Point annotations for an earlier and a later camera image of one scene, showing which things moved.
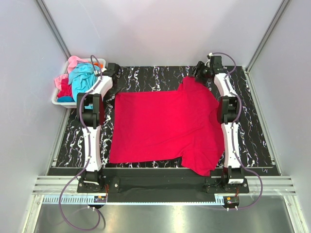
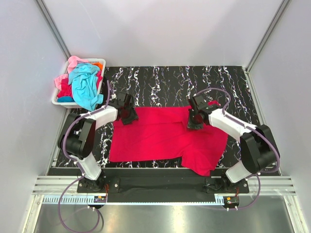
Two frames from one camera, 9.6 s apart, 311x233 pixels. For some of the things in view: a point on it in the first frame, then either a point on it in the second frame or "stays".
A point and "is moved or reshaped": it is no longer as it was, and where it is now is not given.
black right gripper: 199,66 → 191,125
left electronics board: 99,199 stays
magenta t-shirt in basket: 66,89 stays
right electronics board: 231,200 stays
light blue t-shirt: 81,76 stays
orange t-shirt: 101,65 stays
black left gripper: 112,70 → 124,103
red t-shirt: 181,124 is moved or reshaped
